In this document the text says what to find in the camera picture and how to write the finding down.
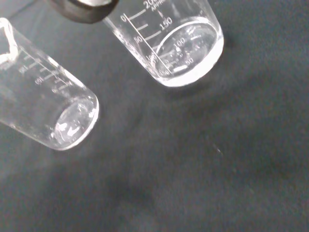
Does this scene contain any black bench cloth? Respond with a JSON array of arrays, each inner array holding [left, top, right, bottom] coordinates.
[[0, 0, 309, 232]]

